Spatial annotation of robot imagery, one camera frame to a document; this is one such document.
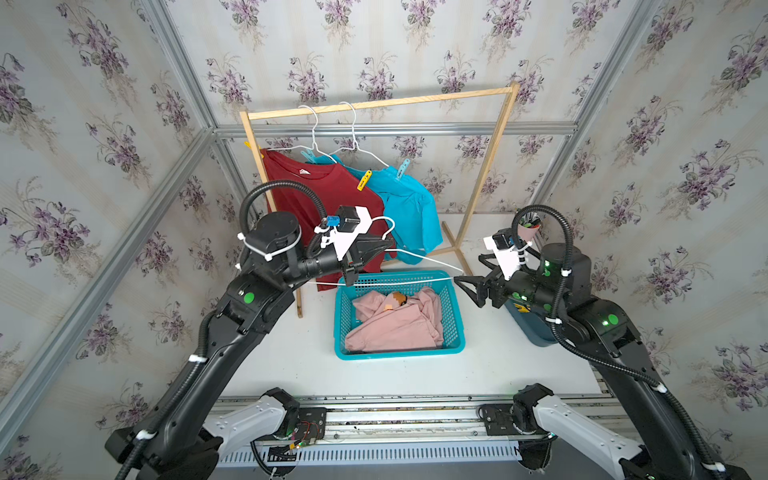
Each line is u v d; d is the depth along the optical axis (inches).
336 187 27.1
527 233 41.9
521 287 21.2
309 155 29.9
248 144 23.9
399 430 28.8
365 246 19.1
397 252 21.9
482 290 21.2
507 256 20.7
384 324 32.4
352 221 16.1
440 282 25.0
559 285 17.5
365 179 26.2
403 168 25.1
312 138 40.2
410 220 28.9
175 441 13.9
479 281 21.2
